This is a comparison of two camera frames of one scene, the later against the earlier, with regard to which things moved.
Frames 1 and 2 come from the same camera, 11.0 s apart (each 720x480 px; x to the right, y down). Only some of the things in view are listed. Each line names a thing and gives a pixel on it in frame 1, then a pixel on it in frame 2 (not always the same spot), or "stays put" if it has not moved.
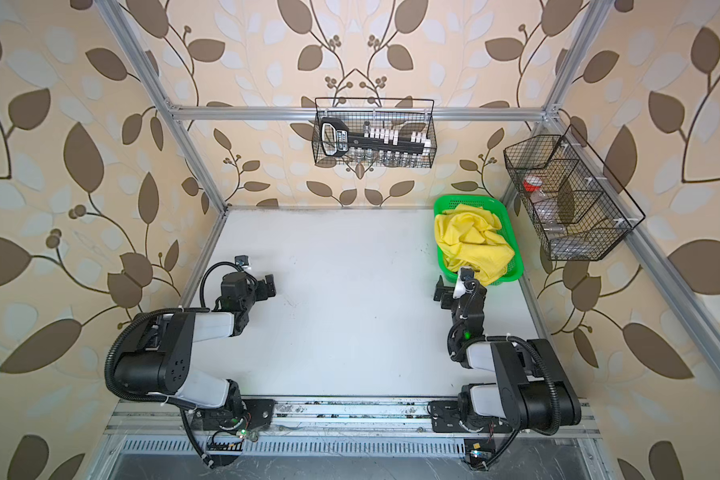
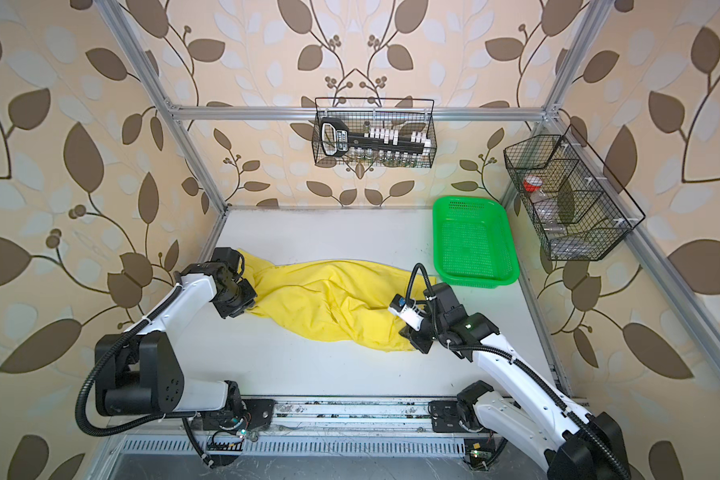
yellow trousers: (469, 236) → (354, 300)
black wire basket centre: (388, 132) stays put
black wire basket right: (580, 209) stays put
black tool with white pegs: (334, 139) stays put
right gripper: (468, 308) → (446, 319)
